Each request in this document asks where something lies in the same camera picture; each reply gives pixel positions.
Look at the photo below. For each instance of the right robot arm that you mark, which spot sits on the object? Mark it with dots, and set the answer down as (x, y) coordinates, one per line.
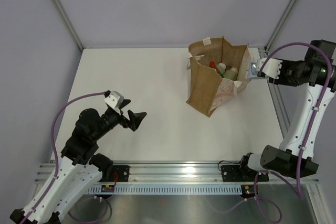
(316, 74)

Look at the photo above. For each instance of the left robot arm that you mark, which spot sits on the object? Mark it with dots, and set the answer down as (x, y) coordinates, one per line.
(80, 166)

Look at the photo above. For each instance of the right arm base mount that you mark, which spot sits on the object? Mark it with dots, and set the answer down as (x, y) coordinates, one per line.
(236, 173)

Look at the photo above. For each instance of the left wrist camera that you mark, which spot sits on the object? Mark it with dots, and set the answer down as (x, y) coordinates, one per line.
(114, 100)

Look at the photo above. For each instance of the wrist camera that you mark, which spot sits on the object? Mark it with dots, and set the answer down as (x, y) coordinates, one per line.
(114, 100)
(262, 69)

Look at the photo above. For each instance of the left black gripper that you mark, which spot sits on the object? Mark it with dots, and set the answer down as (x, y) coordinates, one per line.
(135, 119)

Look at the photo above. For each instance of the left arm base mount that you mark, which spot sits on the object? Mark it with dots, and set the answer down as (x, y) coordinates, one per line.
(118, 172)

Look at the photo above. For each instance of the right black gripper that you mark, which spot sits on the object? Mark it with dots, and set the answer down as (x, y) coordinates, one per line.
(280, 81)

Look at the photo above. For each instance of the green dish soap bottle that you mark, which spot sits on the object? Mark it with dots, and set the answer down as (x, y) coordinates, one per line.
(213, 65)

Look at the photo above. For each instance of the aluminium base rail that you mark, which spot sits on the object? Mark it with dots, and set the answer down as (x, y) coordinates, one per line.
(172, 173)

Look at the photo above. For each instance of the right side aluminium rail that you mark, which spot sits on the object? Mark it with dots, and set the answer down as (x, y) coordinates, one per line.
(281, 112)

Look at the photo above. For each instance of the brown canvas bag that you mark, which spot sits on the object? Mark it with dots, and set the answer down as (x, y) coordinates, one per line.
(208, 89)

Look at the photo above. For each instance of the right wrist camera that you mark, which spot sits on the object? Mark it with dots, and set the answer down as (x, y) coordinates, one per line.
(262, 69)

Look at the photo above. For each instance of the left aluminium frame post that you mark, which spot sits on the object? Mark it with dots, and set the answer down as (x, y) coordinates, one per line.
(68, 24)

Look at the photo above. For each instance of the white slotted cable duct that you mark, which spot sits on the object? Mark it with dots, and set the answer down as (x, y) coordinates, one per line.
(166, 190)

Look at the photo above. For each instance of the aluminium frame post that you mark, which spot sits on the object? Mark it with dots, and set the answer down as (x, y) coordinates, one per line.
(68, 24)
(280, 24)

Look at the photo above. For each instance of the right aluminium frame post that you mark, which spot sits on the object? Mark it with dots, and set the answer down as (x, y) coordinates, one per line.
(280, 24)

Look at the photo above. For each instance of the green bottle white cap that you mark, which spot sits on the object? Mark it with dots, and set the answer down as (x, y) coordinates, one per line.
(231, 74)
(221, 68)

